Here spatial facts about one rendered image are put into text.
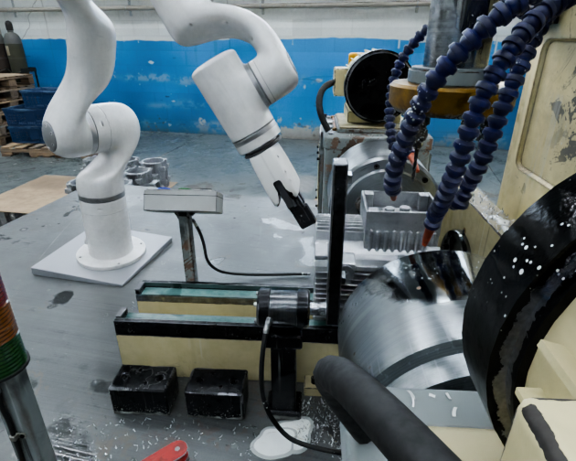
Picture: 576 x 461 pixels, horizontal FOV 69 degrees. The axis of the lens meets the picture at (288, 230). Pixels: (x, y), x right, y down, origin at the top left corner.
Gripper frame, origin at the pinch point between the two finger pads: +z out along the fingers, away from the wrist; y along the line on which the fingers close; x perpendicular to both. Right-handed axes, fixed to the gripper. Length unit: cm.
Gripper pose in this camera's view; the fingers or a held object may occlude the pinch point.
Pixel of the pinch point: (304, 216)
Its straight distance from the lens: 79.8
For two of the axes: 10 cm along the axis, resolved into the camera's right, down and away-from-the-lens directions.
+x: 8.7, -4.3, -2.6
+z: 5.0, 8.0, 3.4
